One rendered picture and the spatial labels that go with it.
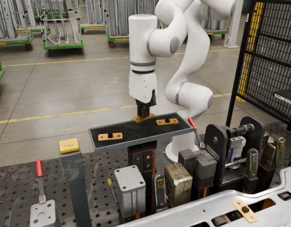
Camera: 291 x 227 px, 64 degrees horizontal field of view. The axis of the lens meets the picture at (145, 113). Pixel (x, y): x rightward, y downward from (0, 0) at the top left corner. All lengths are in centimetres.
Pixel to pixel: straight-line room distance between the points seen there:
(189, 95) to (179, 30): 43
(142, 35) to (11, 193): 106
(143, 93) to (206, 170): 36
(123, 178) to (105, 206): 49
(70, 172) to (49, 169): 63
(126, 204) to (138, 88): 36
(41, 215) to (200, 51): 84
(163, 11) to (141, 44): 15
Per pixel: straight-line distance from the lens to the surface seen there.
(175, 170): 82
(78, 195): 95
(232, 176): 102
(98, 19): 1008
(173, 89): 110
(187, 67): 107
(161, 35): 67
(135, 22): 70
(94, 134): 86
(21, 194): 140
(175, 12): 74
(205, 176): 90
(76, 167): 85
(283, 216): 90
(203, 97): 105
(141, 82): 75
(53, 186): 138
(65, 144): 83
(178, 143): 123
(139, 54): 71
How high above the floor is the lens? 163
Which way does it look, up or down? 29 degrees down
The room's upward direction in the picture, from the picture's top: straight up
